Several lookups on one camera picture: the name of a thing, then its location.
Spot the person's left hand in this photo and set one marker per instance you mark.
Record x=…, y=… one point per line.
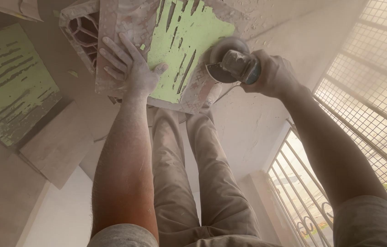
x=138, y=75

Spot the person's right hand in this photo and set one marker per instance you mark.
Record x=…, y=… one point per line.
x=275, y=75

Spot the person's right fingers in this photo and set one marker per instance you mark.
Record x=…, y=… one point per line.
x=253, y=85

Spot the dusty angle grinder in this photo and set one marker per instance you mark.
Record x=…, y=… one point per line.
x=234, y=63

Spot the dusty tile with green adhesive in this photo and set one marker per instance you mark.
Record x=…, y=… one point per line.
x=176, y=37

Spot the dusty white shoe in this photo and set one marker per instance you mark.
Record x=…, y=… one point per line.
x=213, y=94

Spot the person's beige trousers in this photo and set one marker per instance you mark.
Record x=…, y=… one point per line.
x=210, y=185

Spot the metal barred scroll gate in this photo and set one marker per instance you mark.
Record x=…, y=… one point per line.
x=299, y=192

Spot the person's grey shirt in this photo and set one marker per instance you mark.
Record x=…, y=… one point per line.
x=371, y=223

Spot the dusty plastic lattice stool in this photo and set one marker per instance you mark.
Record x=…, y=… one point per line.
x=80, y=31

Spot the plain beige tile piece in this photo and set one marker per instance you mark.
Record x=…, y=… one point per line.
x=56, y=144

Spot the green ridged adhesive tile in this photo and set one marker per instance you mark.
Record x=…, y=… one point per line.
x=8, y=82

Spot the dusty tile offcut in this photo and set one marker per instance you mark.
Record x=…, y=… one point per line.
x=11, y=7

